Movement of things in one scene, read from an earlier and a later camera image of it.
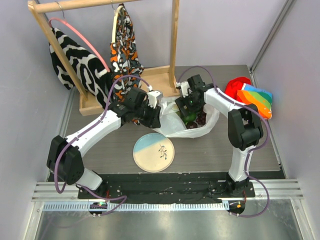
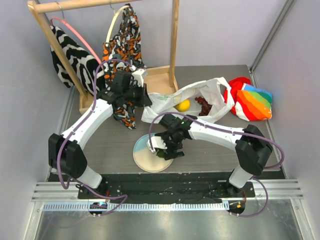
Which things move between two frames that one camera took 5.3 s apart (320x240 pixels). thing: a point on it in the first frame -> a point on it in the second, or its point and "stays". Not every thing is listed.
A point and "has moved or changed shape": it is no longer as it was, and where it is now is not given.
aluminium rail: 275,189 stays
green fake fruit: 190,118 has moved or changed shape
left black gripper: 153,121 -> 144,100
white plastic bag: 172,123 has moved or changed shape
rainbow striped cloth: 263,99 stays
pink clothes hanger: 81,37 -> 80,40
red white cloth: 234,84 stays
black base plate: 163,187 stays
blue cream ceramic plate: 153,152 stays
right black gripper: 185,110 -> 169,144
